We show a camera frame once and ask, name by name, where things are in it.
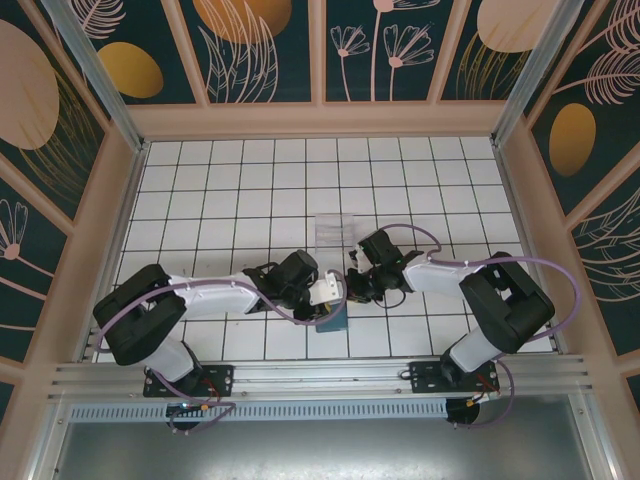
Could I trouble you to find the aluminium frame post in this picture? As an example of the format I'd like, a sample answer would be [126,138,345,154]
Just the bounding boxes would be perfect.
[491,0,601,147]
[40,0,150,153]

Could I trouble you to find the grey metal sheet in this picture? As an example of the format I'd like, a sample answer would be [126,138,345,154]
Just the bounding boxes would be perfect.
[47,392,609,480]

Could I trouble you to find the aluminium mounting rail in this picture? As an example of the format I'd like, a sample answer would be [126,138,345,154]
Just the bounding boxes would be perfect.
[48,353,594,401]

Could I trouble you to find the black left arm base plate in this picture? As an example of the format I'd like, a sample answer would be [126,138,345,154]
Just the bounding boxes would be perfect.
[143,364,236,399]

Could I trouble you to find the clear acrylic card stand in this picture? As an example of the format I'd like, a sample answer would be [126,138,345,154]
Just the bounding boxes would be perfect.
[313,213,357,254]

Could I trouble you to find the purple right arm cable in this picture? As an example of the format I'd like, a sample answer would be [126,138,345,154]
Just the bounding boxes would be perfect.
[377,223,580,431]

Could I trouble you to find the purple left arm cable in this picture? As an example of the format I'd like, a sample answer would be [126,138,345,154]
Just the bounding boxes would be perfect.
[94,279,331,437]

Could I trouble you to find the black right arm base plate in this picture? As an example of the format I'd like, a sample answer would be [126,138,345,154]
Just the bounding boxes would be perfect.
[408,359,501,395]

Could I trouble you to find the grey slotted cable duct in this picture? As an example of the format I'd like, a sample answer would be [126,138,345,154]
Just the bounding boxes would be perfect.
[66,398,450,422]

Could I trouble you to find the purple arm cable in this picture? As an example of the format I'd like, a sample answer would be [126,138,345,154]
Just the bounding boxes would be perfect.
[94,279,331,437]
[377,223,580,431]

